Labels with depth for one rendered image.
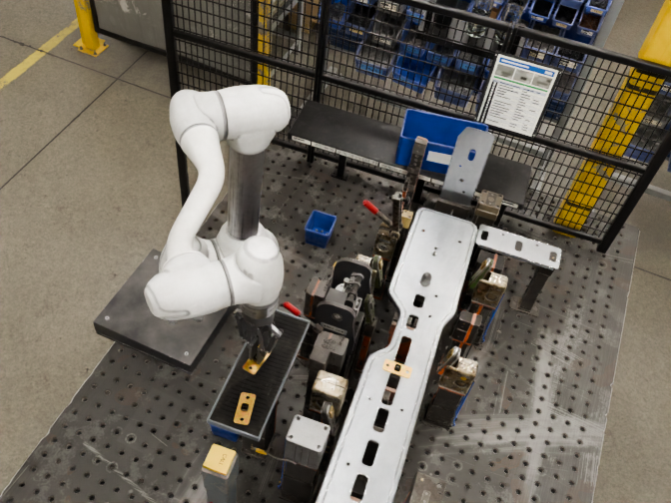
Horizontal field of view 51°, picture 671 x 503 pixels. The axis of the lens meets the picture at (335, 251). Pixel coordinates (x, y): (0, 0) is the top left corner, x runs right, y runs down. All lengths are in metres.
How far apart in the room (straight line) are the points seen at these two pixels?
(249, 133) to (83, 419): 1.04
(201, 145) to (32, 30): 3.41
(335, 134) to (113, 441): 1.32
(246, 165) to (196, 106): 0.25
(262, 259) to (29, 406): 1.96
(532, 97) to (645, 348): 1.64
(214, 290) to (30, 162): 2.78
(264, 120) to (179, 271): 0.59
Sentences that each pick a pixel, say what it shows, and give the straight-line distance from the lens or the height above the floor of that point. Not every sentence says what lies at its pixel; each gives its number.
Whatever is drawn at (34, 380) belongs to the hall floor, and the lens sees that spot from 3.30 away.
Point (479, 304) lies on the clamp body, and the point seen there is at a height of 0.93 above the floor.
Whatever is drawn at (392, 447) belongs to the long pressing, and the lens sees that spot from 1.97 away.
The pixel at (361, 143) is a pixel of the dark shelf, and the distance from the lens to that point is 2.64.
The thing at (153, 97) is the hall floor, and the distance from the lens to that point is 4.45.
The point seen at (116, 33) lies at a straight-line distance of 4.68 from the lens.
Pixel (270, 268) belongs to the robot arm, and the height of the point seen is 1.62.
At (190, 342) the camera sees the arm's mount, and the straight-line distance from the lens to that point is 2.38.
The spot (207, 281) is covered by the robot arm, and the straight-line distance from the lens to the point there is 1.46.
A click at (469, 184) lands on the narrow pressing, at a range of 2.47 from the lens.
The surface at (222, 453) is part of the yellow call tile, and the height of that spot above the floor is 1.16.
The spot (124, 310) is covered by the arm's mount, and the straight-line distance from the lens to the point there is 2.46.
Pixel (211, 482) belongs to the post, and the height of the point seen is 1.09.
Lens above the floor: 2.78
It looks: 50 degrees down
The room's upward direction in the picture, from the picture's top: 9 degrees clockwise
